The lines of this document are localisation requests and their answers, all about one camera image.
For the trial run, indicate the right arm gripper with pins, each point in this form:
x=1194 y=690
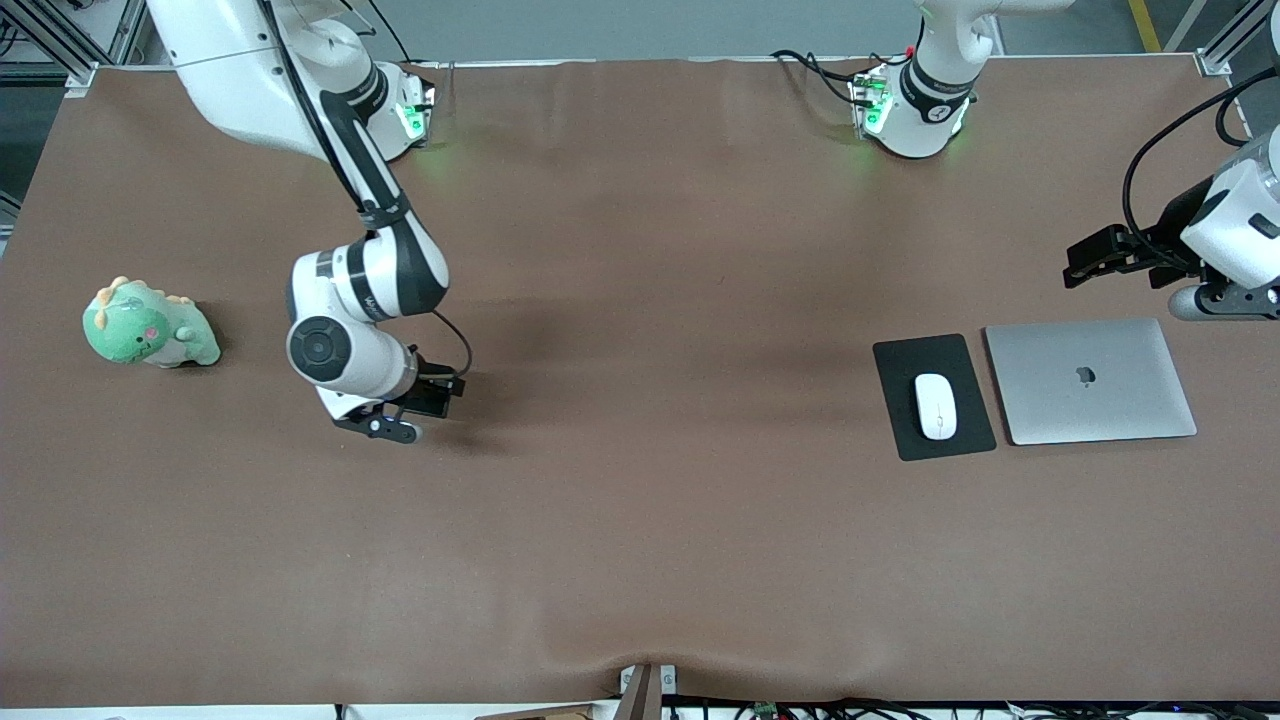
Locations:
x=432 y=393

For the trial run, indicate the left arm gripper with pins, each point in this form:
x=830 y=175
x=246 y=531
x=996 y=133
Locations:
x=1172 y=236

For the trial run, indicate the black phone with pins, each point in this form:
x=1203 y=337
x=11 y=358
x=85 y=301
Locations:
x=428 y=405

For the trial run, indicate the white computer mouse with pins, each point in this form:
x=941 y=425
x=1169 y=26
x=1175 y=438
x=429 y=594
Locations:
x=935 y=405

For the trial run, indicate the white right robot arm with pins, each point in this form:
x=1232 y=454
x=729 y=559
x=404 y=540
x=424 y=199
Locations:
x=370 y=280

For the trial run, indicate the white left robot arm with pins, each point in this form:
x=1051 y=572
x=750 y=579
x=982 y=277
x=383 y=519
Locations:
x=925 y=100

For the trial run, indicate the black mouse pad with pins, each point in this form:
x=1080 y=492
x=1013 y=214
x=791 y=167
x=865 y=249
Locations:
x=895 y=400

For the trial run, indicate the silver closed laptop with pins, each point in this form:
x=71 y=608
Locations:
x=1090 y=385

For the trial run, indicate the green dinosaur plush toy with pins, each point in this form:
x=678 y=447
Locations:
x=135 y=330

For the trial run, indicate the small green circuit board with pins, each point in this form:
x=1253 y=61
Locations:
x=766 y=711

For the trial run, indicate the aluminium frame profile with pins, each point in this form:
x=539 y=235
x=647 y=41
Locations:
x=1235 y=35
x=60 y=42

